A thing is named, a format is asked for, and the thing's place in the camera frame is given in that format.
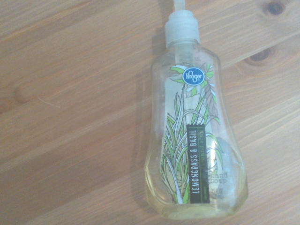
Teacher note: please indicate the clear hand soap pump bottle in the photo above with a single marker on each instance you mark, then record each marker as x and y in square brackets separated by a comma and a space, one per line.
[194, 131]

